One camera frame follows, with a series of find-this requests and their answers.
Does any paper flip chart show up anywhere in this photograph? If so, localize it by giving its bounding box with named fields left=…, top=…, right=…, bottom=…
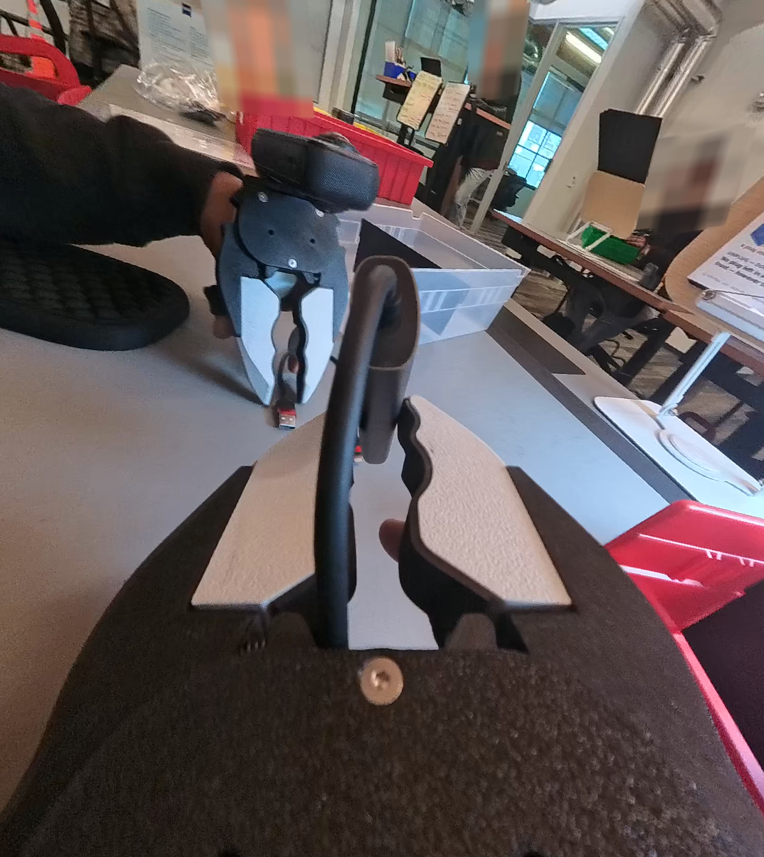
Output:
left=397, top=70, right=443, bottom=131
left=425, top=82, right=471, bottom=145

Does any white document stand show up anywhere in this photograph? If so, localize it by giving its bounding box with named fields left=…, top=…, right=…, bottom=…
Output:
left=593, top=331, right=764, bottom=530

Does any person's left hand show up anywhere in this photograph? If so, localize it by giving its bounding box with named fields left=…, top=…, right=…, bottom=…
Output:
left=200, top=173, right=245, bottom=339

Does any black panel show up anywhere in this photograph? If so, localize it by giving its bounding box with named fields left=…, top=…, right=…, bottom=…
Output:
left=598, top=109, right=663, bottom=185

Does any person's left forearm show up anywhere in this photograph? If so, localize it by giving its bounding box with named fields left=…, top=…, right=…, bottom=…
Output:
left=0, top=67, right=243, bottom=249

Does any black usb hub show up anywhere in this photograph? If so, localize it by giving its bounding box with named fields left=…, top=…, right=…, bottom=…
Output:
left=357, top=256, right=421, bottom=464

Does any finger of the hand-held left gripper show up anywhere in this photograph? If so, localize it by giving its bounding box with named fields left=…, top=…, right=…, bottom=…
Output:
left=240, top=275, right=289, bottom=407
left=287, top=288, right=336, bottom=404

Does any small red plastic bin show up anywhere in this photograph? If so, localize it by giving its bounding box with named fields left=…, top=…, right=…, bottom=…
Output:
left=606, top=501, right=764, bottom=857

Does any thick black hub cable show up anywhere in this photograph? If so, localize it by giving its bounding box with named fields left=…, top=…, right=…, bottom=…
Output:
left=318, top=258, right=416, bottom=649

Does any clear plastic bag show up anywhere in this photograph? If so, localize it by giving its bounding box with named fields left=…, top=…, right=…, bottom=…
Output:
left=135, top=62, right=222, bottom=113

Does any green bin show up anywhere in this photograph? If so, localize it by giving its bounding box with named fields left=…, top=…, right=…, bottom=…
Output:
left=579, top=224, right=640, bottom=265

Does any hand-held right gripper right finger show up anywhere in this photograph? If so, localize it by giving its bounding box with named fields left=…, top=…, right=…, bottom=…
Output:
left=398, top=395, right=573, bottom=627

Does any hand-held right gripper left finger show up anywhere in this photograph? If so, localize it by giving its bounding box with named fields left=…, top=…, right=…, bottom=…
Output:
left=192, top=412, right=356, bottom=612

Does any black wrist rest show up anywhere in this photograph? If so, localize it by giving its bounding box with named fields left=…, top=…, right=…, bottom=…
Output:
left=0, top=237, right=190, bottom=352

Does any cardboard box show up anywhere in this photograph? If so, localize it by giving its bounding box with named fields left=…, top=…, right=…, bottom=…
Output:
left=586, top=171, right=645, bottom=238

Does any long wooden table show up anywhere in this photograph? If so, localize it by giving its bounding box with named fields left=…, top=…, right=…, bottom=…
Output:
left=492, top=209, right=764, bottom=403

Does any white paper sign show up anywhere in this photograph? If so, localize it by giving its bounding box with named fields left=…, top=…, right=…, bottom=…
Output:
left=137, top=0, right=215, bottom=68

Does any large red plastic bin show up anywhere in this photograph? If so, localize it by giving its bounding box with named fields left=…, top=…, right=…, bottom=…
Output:
left=234, top=107, right=434, bottom=204

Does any clear plastic bin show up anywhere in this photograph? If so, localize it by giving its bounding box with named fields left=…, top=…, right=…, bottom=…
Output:
left=336, top=201, right=531, bottom=345

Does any red chair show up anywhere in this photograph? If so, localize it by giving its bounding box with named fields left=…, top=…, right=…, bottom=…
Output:
left=0, top=23, right=91, bottom=104

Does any red plug usb cable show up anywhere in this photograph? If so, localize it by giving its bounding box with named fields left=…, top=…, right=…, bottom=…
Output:
left=273, top=351, right=301, bottom=431

